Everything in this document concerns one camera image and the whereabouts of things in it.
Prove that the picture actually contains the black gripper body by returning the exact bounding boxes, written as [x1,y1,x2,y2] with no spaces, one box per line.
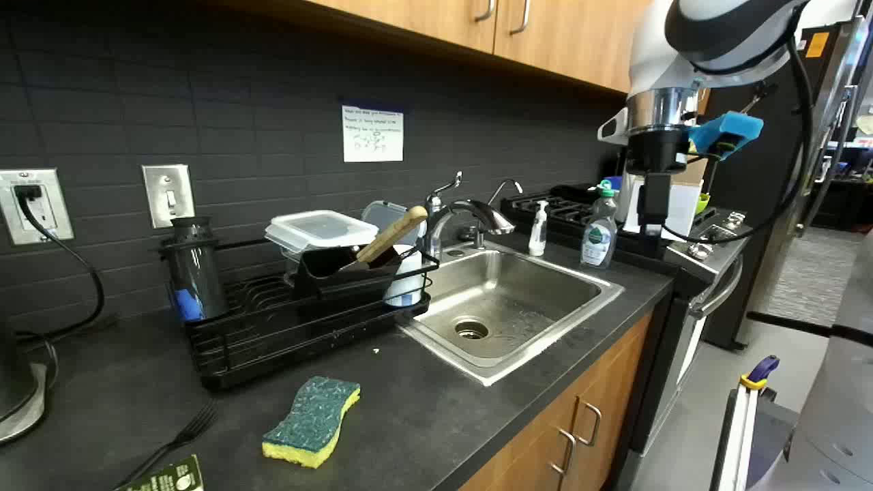
[625,128,692,199]

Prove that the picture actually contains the white paper towel roll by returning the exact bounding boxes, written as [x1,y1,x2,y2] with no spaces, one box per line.
[620,173,647,229]

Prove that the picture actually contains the clear dish soap bottle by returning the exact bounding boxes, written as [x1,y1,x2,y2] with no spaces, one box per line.
[579,175,623,271]

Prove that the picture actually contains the black gas stove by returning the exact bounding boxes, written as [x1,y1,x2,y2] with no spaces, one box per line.
[499,186,759,458]

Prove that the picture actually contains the dark refrigerator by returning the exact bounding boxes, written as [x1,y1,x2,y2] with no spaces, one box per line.
[703,17,873,353]

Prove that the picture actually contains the small chrome side tap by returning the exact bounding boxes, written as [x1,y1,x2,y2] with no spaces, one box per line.
[485,178,530,211]

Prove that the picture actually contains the wooden upper cabinets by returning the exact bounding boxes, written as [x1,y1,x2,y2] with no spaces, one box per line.
[308,0,653,96]

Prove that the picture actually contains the wooden cabinets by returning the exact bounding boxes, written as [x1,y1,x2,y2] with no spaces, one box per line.
[308,0,653,96]
[458,308,658,491]

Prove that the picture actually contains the stainless steel sink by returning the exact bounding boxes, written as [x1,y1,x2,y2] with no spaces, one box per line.
[399,244,628,389]

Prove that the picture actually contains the chrome kitchen faucet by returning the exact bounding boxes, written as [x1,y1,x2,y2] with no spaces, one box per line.
[421,169,518,261]

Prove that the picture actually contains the wooden lower cabinets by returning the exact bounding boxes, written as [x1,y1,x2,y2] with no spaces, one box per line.
[458,308,658,491]

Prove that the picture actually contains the grey plastic lid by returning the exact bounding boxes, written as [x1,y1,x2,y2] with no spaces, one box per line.
[362,199,415,249]

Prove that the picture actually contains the black utensil caddy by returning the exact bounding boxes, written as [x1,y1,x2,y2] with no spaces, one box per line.
[295,244,404,298]

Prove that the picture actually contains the clear plastic food container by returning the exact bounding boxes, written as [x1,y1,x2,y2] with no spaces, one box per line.
[263,208,379,259]

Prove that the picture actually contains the yellow green sponge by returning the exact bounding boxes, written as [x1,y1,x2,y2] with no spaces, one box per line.
[259,374,362,473]

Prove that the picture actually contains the black bottle blue band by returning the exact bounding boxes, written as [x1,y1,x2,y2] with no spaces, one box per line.
[167,216,230,324]

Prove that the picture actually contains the thin black counter utensil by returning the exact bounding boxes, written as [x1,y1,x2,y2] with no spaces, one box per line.
[107,411,216,491]

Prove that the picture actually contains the white power outlet plate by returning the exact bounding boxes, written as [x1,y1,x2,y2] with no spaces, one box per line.
[0,167,77,249]

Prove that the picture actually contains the steel electric kettle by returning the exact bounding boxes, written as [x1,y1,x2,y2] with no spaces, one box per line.
[0,321,62,447]

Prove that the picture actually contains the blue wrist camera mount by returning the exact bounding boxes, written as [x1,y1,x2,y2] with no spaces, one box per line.
[687,108,766,158]

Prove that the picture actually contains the mop with purple handle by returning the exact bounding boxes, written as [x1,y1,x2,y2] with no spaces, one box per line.
[711,353,784,491]

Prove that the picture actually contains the wooden handled utensil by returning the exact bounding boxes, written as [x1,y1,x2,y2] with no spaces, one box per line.
[351,204,430,271]

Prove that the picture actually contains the white paper wall notice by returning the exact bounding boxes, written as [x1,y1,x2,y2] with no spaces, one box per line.
[338,104,409,167]

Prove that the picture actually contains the black wire dish rack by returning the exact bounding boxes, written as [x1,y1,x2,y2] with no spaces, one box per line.
[159,233,441,396]

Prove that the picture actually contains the white light switch plate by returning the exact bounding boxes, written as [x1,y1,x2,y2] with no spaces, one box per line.
[140,162,196,233]

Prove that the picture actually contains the black power cord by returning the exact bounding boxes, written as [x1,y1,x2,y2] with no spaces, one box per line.
[10,182,107,347]

